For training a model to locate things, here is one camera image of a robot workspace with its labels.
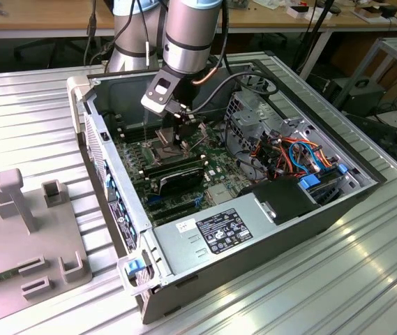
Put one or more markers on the black RAM stick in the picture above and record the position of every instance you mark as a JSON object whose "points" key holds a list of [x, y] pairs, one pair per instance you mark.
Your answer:
{"points": [[175, 167]]}

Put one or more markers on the green motherboard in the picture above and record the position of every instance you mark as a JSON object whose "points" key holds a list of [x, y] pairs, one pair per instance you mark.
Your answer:
{"points": [[219, 164]]}

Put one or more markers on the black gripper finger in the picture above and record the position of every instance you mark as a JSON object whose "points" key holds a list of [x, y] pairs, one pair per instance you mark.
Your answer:
{"points": [[187, 130]]}

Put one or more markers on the black graphics card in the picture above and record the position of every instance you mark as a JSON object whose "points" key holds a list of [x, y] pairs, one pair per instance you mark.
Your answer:
{"points": [[184, 179]]}

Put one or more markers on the grey parts rack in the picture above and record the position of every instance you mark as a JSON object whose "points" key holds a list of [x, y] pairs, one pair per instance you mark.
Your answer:
{"points": [[9, 244]]}

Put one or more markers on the wooden desk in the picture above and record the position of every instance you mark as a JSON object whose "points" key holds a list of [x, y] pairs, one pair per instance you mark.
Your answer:
{"points": [[3, 21]]}

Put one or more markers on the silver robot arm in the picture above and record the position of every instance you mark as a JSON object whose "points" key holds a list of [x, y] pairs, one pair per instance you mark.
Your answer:
{"points": [[187, 35]]}

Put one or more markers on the black box with fan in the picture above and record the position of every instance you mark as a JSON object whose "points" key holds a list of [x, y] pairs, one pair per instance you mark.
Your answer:
{"points": [[362, 97]]}

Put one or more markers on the silver drive cage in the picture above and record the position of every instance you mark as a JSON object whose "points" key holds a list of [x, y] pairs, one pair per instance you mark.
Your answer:
{"points": [[250, 117]]}

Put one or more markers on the blue plastic clip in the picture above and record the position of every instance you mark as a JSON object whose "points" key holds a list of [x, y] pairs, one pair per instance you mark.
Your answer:
{"points": [[341, 169]]}

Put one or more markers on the white box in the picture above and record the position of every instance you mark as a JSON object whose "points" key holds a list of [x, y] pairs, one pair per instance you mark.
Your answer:
{"points": [[301, 14]]}

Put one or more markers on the silver power supply unit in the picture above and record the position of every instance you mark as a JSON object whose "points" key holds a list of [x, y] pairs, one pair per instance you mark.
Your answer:
{"points": [[180, 251]]}

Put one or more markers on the silver chipset heatsink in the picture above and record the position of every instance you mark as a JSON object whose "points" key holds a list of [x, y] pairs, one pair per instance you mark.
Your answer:
{"points": [[220, 193]]}

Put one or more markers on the black case side panel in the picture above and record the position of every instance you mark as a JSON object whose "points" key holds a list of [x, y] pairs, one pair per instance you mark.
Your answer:
{"points": [[390, 143]]}

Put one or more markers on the blue case latch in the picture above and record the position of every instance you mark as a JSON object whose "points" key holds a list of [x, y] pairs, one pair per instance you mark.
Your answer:
{"points": [[132, 268]]}

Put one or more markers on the grey open PC case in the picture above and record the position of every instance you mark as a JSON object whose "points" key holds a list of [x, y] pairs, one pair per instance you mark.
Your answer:
{"points": [[254, 265]]}

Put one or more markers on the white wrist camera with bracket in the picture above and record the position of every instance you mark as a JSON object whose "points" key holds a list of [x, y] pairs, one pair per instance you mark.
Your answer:
{"points": [[154, 104]]}

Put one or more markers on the small black device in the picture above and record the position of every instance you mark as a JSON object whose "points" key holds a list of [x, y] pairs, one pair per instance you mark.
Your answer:
{"points": [[390, 10]]}

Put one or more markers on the blue disk carrier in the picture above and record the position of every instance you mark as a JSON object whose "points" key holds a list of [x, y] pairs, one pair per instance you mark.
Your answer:
{"points": [[308, 182]]}

